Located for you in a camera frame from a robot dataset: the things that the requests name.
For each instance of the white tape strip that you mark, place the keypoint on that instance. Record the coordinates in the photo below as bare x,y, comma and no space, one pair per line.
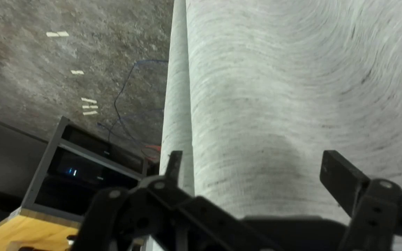
89,101
90,114
58,34
78,72
90,108

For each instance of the light wooden board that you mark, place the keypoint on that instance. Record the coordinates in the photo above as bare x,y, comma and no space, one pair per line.
20,235

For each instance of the grey fabric curtain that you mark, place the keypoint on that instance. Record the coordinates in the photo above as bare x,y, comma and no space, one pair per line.
280,93

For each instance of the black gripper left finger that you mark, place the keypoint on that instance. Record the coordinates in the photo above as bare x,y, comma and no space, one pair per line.
118,214

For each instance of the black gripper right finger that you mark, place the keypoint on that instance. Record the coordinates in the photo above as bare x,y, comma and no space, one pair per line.
378,210

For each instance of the grey metal shelf frame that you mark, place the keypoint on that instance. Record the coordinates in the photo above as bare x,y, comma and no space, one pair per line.
43,172

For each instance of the black device with blue light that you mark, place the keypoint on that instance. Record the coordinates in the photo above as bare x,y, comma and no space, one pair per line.
85,169

